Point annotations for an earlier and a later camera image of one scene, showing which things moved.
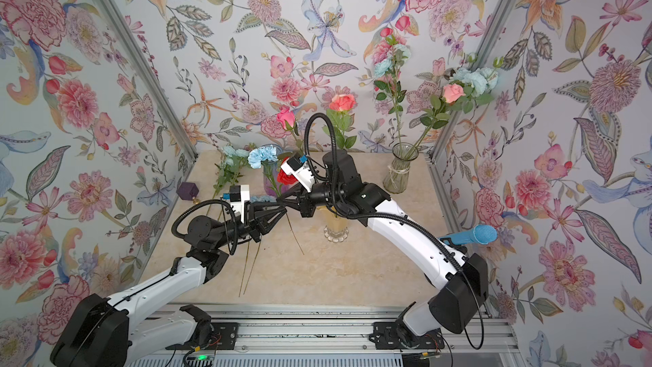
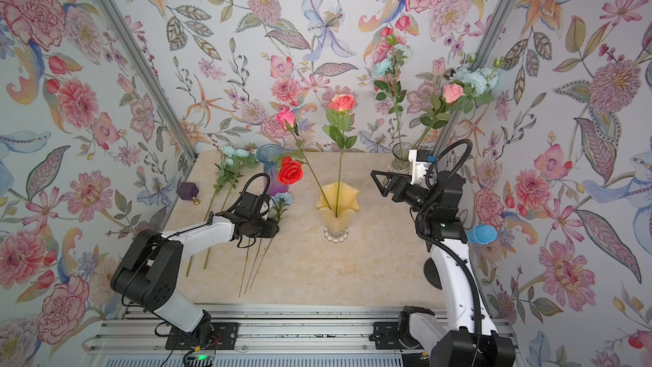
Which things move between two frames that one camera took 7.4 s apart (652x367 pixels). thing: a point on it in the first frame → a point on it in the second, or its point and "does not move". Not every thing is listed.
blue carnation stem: x=244 y=268 does not move
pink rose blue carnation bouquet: x=341 y=107 does not move
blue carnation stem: x=253 y=268 does not move
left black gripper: x=254 y=227 does not move
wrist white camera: x=300 y=169 → x=421 y=160
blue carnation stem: x=260 y=156 → x=278 y=213
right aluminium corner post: x=491 y=36 does not move
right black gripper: x=308 y=205 → x=404 y=187
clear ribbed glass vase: x=396 y=179 does not move
